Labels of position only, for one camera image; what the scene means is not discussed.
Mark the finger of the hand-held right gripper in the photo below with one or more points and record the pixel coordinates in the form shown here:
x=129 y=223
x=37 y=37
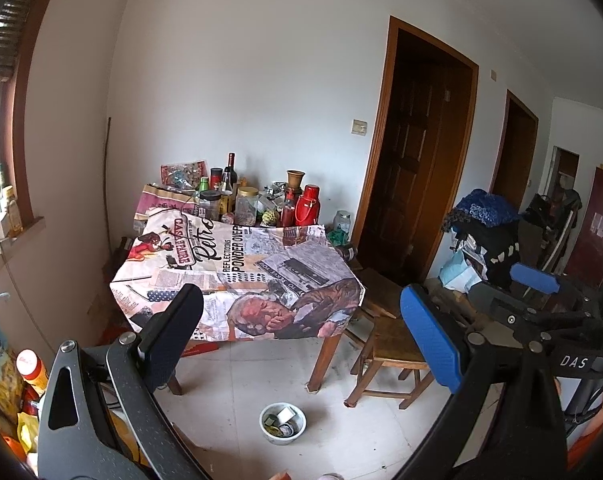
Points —
x=499 y=306
x=534 y=277

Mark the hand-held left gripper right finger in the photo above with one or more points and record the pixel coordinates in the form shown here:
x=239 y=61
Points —
x=431 y=340

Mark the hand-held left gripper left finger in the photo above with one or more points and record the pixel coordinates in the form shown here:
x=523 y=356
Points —
x=174 y=335

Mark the small white box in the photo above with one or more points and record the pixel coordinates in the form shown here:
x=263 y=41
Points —
x=285 y=414

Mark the round metal can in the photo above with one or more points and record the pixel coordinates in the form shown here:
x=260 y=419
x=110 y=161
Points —
x=287 y=430

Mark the white bowl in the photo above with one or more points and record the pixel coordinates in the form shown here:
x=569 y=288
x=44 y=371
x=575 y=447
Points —
x=281 y=441

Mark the person's right forearm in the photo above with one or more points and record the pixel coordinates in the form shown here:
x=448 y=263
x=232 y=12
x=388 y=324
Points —
x=594 y=442

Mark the red flat box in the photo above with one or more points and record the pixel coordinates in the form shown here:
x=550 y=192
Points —
x=201 y=349

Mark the wooden stool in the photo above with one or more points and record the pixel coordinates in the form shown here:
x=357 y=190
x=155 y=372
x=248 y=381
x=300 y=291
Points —
x=379 y=287
x=391 y=345

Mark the black bag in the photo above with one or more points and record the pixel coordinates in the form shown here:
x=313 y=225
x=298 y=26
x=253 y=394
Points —
x=496 y=252

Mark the light blue bag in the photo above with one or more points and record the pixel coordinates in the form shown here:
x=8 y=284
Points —
x=459 y=272

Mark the red board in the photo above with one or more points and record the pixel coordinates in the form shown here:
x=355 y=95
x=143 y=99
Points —
x=589 y=230

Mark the blue knit cloth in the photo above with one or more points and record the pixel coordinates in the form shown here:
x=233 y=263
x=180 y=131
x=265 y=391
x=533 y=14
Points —
x=481 y=210

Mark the metal tin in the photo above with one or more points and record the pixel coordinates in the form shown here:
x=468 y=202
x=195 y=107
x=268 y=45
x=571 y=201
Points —
x=348 y=251

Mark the narrow wooden door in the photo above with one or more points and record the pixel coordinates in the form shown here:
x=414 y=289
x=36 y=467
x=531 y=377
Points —
x=514 y=155

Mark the red round can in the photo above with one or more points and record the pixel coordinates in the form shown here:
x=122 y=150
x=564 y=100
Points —
x=229 y=218

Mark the pink brown paper sack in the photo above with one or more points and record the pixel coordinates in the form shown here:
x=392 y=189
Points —
x=161 y=202

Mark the glass jar black lid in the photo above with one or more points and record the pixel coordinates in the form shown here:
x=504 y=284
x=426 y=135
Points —
x=210 y=206

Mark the green cloth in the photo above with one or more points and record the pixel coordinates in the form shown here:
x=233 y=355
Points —
x=338 y=238

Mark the orange bottle white cap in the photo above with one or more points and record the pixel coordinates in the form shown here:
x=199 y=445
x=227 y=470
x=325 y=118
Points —
x=31 y=370

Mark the plastic jar yellow lid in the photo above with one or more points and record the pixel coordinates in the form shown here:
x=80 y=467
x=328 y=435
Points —
x=247 y=207

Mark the clear glass jar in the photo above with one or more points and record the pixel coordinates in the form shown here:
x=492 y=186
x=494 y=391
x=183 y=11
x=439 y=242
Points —
x=342 y=221

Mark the clear bottle yellow label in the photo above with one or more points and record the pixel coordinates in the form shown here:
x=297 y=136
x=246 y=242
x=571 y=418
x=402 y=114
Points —
x=227 y=195

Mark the yellow green bumpy fruit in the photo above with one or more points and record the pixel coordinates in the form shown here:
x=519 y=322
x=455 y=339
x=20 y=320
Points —
x=269 y=218

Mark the green cap bottle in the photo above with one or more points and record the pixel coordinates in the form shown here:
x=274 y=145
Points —
x=204 y=185

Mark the printed snack packet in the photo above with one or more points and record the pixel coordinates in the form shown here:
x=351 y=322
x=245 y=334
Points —
x=181 y=175

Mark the red sauce bottle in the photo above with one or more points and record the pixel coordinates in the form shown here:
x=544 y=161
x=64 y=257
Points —
x=287 y=212

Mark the dark wooden door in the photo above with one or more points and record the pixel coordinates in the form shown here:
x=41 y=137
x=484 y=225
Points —
x=411 y=160

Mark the thin wooden stick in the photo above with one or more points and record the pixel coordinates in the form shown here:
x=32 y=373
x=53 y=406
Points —
x=107 y=175

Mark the dark wine bottle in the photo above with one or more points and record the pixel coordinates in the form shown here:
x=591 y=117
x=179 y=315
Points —
x=231 y=170

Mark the red thermos flask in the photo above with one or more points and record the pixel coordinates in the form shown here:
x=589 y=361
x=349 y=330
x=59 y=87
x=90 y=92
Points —
x=307 y=207

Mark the clay vase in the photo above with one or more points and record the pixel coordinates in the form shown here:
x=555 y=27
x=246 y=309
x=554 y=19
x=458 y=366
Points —
x=296 y=180

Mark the green glass bottle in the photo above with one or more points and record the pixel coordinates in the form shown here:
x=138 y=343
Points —
x=2 y=177

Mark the bamboo window blind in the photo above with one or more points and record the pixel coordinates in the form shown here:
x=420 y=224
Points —
x=3 y=35

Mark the beige light switch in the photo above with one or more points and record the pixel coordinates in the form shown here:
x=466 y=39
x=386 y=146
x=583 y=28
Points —
x=359 y=126

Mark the wooden window frame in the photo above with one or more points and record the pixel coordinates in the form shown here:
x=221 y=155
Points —
x=23 y=135

